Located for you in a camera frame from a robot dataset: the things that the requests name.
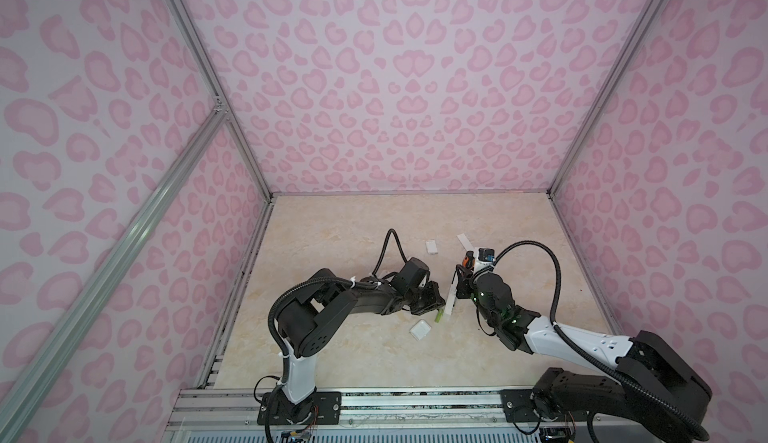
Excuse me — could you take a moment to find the white battery cover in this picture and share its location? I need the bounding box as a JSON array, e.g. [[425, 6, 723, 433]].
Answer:
[[409, 320, 431, 341], [425, 240, 438, 255]]

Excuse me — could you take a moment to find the long white slim cover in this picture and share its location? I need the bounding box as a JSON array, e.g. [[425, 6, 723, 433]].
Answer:
[[457, 233, 475, 251]]

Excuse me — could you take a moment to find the slim white remote with display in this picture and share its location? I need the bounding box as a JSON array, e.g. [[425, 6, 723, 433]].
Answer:
[[444, 281, 458, 318]]

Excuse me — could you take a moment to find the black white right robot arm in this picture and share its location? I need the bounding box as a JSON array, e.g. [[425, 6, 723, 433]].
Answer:
[[455, 262, 712, 442]]

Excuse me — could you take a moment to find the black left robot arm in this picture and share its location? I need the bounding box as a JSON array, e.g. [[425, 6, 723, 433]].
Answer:
[[267, 260, 446, 405]]

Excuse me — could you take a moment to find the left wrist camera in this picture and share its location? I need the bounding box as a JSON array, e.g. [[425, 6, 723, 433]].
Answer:
[[390, 257, 429, 298]]

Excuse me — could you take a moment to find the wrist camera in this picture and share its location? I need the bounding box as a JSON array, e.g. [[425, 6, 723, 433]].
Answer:
[[473, 248, 496, 272], [390, 257, 429, 298]]

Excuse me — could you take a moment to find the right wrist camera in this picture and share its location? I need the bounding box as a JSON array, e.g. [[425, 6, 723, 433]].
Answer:
[[473, 248, 496, 272]]

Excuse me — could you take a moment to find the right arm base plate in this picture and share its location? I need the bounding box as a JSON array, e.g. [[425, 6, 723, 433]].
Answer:
[[499, 388, 587, 425]]

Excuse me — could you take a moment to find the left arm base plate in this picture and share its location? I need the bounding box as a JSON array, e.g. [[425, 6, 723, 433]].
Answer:
[[257, 390, 342, 426]]

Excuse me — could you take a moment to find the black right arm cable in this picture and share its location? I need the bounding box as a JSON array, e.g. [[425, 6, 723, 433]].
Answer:
[[491, 240, 710, 442]]

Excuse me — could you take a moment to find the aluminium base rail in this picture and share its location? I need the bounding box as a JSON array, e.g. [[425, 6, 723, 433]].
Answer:
[[161, 382, 691, 443]]

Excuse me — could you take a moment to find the aluminium corner frame post right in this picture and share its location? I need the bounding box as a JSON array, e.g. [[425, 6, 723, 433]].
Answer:
[[547, 0, 669, 201]]

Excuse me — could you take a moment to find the aluminium corner frame post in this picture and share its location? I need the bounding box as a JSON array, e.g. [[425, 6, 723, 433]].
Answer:
[[547, 0, 669, 201], [165, 0, 273, 203]]

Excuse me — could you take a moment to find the aluminium diagonal frame bar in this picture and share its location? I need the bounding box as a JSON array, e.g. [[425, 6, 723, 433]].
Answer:
[[1, 105, 228, 442]]

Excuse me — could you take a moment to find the aluminium corner frame post left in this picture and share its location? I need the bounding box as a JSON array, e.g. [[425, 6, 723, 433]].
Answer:
[[165, 0, 273, 203]]

